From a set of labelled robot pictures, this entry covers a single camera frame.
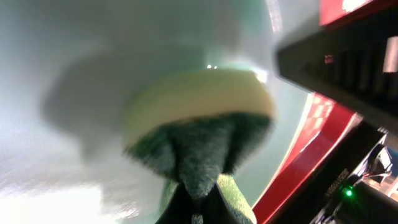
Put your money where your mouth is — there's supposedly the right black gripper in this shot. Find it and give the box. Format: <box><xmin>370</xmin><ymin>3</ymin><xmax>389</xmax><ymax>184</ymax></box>
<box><xmin>269</xmin><ymin>122</ymin><xmax>397</xmax><ymax>224</ymax></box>

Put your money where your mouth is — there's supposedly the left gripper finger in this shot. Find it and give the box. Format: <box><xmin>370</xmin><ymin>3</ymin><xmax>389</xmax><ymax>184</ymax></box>
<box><xmin>155</xmin><ymin>184</ymin><xmax>242</xmax><ymax>224</ymax></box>

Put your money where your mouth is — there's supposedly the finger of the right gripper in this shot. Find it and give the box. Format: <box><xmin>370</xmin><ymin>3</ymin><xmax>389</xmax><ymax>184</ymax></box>
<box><xmin>276</xmin><ymin>7</ymin><xmax>397</xmax><ymax>133</ymax></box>

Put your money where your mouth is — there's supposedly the green yellow sponge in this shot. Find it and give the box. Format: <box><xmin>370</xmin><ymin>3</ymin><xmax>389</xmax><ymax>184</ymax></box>
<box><xmin>123</xmin><ymin>68</ymin><xmax>276</xmax><ymax>224</ymax></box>

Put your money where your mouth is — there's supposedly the light blue plate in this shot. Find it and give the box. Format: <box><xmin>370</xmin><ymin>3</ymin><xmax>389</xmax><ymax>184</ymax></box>
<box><xmin>1</xmin><ymin>0</ymin><xmax>320</xmax><ymax>223</ymax></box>

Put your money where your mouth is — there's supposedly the red plastic tray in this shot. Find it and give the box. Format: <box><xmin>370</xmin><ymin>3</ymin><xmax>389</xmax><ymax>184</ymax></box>
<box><xmin>254</xmin><ymin>1</ymin><xmax>397</xmax><ymax>223</ymax></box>

